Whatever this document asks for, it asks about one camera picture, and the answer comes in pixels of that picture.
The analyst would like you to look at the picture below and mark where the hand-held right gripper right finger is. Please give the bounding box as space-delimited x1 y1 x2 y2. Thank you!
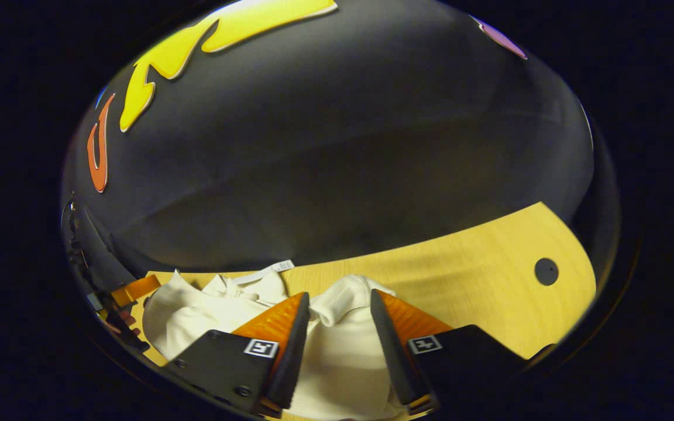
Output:
370 288 531 416

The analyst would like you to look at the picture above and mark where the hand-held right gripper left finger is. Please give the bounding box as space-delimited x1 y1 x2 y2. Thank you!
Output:
172 291 311 418

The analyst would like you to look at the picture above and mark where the cream white garment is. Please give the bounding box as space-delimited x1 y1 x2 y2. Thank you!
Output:
142 260 408 420

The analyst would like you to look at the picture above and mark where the black table grommet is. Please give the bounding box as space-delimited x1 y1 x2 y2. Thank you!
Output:
534 258 559 287

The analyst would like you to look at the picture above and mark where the black backdrop cloth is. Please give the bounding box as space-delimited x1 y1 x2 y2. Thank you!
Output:
61 0 621 281

